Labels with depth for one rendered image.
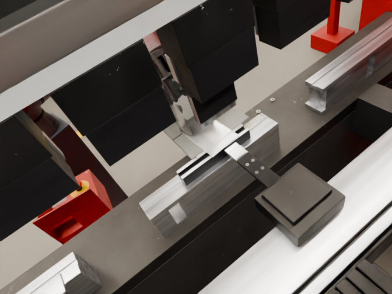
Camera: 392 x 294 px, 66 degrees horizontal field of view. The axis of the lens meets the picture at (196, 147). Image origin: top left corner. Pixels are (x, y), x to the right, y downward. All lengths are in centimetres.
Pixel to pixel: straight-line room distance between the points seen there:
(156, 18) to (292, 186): 37
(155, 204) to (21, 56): 55
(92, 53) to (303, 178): 42
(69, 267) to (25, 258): 153
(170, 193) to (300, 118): 44
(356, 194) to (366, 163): 8
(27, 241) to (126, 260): 159
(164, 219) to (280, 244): 27
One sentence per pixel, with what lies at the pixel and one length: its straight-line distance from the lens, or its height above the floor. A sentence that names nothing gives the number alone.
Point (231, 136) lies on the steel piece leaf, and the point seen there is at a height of 100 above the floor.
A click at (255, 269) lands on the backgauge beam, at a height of 98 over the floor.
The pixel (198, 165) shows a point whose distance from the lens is 70.
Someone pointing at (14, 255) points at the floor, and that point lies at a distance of 235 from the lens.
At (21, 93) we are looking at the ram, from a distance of 44.
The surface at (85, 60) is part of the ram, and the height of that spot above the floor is 135.
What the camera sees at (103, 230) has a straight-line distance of 87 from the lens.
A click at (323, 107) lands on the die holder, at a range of 93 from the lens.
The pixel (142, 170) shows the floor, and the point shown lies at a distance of 215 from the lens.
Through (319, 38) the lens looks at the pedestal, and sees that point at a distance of 270.
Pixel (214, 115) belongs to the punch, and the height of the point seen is 109.
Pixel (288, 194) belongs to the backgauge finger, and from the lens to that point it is 58.
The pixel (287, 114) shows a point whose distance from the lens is 94.
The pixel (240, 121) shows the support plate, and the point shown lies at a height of 100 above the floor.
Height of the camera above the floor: 153
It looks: 46 degrees down
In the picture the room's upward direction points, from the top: 22 degrees counter-clockwise
